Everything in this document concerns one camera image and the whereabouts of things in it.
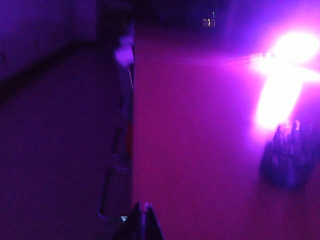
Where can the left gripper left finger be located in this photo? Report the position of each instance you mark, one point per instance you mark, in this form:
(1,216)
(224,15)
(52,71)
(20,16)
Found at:
(133,227)

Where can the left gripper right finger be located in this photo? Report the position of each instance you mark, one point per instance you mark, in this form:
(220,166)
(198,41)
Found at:
(151,227)

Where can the white chair with red seat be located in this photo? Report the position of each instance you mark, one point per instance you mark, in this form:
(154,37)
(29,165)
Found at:
(120,180)

